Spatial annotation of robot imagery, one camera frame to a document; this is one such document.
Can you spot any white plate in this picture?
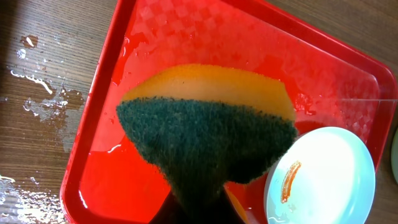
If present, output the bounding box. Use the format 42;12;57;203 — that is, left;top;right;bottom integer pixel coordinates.
391;130;398;183
264;127;376;224

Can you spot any red plastic tray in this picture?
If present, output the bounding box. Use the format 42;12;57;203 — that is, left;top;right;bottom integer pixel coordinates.
60;0;397;223

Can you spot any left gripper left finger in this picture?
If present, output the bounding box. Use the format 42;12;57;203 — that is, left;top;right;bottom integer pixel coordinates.
149;192;190;224

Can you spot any green orange sponge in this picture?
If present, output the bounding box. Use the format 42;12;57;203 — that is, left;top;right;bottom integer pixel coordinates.
116;64;297;219

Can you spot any white plate top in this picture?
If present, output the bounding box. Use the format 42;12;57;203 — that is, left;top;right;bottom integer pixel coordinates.
391;130;398;183

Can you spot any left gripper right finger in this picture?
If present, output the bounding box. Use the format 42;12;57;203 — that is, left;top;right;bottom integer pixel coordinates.
214;189;244;224

